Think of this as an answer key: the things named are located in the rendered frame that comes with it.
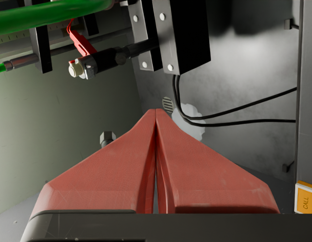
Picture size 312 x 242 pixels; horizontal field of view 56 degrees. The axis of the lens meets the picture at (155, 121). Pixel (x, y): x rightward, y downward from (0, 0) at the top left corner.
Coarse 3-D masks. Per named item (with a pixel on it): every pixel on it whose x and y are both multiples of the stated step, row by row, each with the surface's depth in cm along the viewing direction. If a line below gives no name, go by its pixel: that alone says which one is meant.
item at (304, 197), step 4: (304, 184) 40; (308, 184) 40; (300, 188) 40; (300, 192) 40; (304, 192) 40; (308, 192) 39; (300, 196) 40; (304, 196) 40; (308, 196) 40; (300, 200) 41; (304, 200) 40; (308, 200) 40; (300, 204) 41; (304, 204) 40; (308, 204) 40; (300, 208) 41; (304, 208) 41; (308, 208) 40; (304, 212) 41; (308, 212) 41
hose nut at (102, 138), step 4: (104, 132) 40; (108, 132) 40; (112, 132) 41; (100, 136) 41; (104, 136) 40; (108, 136) 40; (112, 136) 40; (100, 140) 40; (104, 140) 39; (112, 140) 40; (100, 144) 40
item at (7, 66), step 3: (6, 60) 52; (3, 63) 51; (6, 63) 51; (9, 63) 51; (0, 66) 50; (3, 66) 51; (6, 66) 51; (9, 66) 51; (0, 69) 51; (3, 69) 51; (6, 69) 51; (9, 69) 51; (0, 72) 51
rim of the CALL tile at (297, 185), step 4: (296, 184) 40; (300, 184) 40; (296, 188) 40; (304, 188) 40; (308, 188) 39; (296, 192) 41; (296, 196) 41; (296, 200) 41; (296, 204) 42; (296, 208) 42; (300, 212) 42
